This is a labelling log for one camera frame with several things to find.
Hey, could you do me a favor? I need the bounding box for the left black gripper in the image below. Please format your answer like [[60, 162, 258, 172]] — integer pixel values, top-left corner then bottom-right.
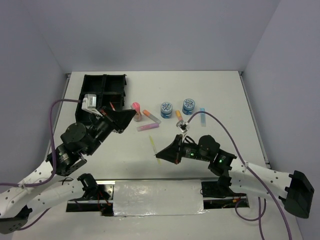
[[86, 106, 138, 155]]

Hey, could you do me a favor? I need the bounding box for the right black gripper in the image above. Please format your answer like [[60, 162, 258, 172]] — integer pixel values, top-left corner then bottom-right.
[[156, 133, 211, 164]]

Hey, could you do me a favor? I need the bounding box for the orange thin pen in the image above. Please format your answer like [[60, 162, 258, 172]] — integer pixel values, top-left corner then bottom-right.
[[109, 102, 116, 111]]

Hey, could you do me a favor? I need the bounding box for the yellow thin pen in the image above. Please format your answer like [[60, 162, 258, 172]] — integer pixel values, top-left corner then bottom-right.
[[149, 135, 162, 165]]

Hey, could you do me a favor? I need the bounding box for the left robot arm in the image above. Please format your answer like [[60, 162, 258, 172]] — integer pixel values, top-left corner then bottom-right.
[[0, 107, 136, 235]]

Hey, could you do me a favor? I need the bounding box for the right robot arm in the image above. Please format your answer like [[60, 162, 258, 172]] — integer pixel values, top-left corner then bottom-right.
[[155, 134, 315, 219]]

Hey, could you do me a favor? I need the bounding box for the pink-capped small bottle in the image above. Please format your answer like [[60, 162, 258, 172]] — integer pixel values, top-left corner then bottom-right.
[[131, 102, 142, 122]]

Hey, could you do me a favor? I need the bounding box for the orange-capped highlighter left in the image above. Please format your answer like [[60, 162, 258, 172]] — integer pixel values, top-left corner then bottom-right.
[[142, 109, 161, 124]]

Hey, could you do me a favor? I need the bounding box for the black four-compartment organizer tray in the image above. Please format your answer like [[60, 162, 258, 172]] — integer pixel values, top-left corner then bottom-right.
[[79, 74, 127, 111]]

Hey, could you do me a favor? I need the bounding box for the purple highlighter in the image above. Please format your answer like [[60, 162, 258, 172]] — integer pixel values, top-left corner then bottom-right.
[[136, 122, 159, 132]]

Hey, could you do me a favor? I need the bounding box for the orange-capped pink highlighter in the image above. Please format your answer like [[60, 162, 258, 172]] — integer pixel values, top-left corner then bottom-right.
[[175, 110, 184, 123]]

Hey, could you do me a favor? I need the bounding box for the blue jar left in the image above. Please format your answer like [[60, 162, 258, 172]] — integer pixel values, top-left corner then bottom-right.
[[160, 102, 173, 119]]

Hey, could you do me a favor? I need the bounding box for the blue jar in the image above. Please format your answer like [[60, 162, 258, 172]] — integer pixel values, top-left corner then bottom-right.
[[160, 102, 173, 119], [182, 98, 196, 115]]

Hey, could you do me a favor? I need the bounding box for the silver foil plate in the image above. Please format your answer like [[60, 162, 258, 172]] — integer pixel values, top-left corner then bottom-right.
[[113, 180, 206, 217]]

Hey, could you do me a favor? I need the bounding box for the blue highlighter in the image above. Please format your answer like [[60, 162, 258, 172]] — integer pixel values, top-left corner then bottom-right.
[[199, 107, 206, 127]]

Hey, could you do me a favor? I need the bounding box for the blue jar right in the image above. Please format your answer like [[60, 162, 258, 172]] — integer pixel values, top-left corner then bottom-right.
[[182, 98, 196, 115]]

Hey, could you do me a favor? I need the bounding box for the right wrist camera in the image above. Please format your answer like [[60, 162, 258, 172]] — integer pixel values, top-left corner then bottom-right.
[[176, 120, 190, 140]]

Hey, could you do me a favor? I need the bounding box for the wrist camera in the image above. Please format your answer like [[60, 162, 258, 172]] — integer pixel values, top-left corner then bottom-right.
[[81, 94, 101, 116], [176, 120, 190, 140]]

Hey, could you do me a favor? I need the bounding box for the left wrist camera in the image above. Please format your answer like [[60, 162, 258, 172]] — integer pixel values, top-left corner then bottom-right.
[[81, 94, 101, 116]]

